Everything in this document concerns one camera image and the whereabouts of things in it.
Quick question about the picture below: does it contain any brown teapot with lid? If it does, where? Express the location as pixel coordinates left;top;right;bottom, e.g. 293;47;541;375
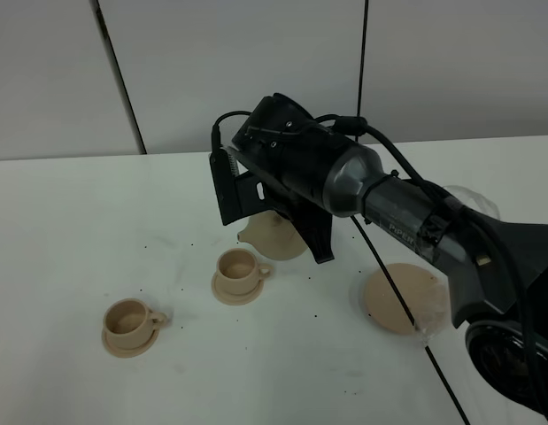
237;211;308;261

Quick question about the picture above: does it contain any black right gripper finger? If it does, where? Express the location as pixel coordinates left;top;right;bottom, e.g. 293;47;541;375
295;220;335;264

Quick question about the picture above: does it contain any tan saucer near centre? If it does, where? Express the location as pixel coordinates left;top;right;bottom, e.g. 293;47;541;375
211;274;264;305

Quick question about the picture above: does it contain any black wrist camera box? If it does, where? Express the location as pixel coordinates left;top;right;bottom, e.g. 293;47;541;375
210;148;262;226

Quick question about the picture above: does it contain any clear plastic wrap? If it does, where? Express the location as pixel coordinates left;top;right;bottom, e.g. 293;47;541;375
413;185;501;346

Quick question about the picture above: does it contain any brown teacup near centre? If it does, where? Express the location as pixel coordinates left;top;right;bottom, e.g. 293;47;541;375
214;248;274;297

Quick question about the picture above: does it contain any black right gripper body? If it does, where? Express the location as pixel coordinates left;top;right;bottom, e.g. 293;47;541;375
255;172;333;230

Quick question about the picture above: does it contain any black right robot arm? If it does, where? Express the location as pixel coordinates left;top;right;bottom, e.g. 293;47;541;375
212;93;548;421

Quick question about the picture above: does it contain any brown teacup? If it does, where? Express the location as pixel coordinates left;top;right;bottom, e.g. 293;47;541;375
214;248;274;297
103;298;168;349

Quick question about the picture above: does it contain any tan saucer front left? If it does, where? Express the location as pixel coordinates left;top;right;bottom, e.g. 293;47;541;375
101;329;159;359

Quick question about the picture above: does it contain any brown teacup front left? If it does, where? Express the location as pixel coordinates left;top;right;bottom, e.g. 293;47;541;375
103;298;168;349

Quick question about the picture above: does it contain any tan teapot saucer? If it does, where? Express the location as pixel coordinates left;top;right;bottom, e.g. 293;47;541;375
363;263;450;339

